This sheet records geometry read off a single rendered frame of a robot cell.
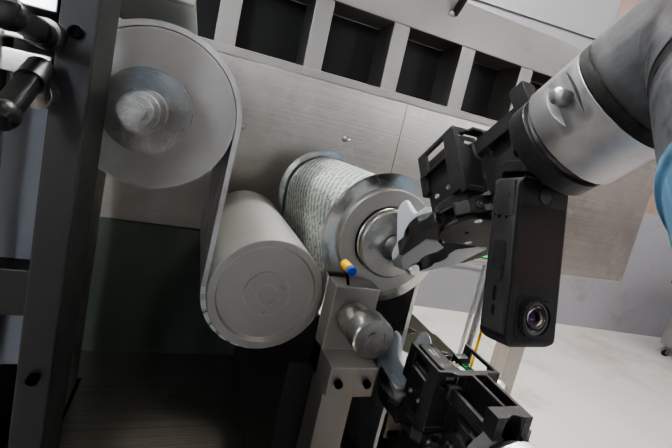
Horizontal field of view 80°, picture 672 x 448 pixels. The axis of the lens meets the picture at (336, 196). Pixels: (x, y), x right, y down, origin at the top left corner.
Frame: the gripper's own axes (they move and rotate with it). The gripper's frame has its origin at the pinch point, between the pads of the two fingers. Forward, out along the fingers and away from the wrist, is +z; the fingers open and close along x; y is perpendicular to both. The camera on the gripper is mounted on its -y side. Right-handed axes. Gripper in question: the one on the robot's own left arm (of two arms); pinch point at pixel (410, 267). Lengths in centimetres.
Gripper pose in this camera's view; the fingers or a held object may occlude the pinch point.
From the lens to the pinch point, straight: 43.1
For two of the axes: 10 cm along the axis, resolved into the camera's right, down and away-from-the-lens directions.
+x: -9.2, -1.6, -3.5
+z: -3.8, 4.6, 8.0
